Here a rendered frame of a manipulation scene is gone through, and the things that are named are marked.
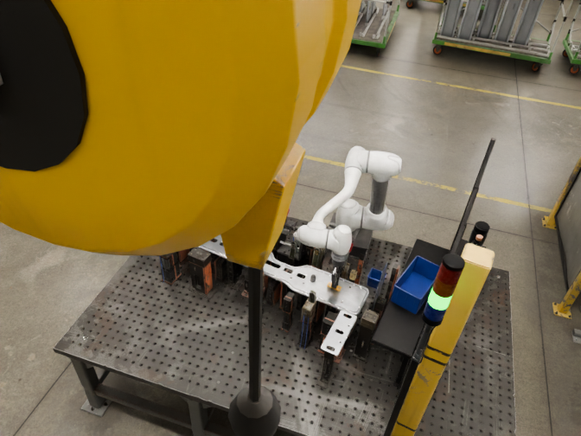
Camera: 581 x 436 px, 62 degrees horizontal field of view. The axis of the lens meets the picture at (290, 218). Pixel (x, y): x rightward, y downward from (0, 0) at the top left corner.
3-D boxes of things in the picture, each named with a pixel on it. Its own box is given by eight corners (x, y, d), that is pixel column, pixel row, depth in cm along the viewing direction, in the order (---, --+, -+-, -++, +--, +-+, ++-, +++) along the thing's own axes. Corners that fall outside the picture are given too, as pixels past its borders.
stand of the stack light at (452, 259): (403, 366, 185) (440, 262, 148) (408, 352, 190) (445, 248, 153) (420, 374, 183) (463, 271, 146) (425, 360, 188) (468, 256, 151)
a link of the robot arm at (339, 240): (351, 244, 264) (327, 240, 265) (354, 222, 254) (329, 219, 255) (348, 258, 255) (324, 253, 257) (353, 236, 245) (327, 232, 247)
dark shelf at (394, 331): (370, 342, 254) (371, 339, 252) (416, 240, 316) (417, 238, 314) (410, 360, 247) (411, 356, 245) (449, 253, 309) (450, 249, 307)
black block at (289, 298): (277, 331, 292) (278, 300, 273) (285, 318, 300) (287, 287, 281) (289, 336, 290) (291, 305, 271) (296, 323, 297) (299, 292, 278)
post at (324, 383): (316, 384, 266) (321, 354, 248) (323, 368, 274) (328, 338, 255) (326, 389, 264) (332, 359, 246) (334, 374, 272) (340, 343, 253)
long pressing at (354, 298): (157, 234, 311) (157, 232, 310) (179, 214, 326) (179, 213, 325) (357, 317, 267) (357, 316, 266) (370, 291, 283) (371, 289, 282)
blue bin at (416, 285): (389, 300, 272) (393, 285, 264) (412, 270, 292) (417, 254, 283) (415, 315, 265) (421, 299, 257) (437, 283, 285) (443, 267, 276)
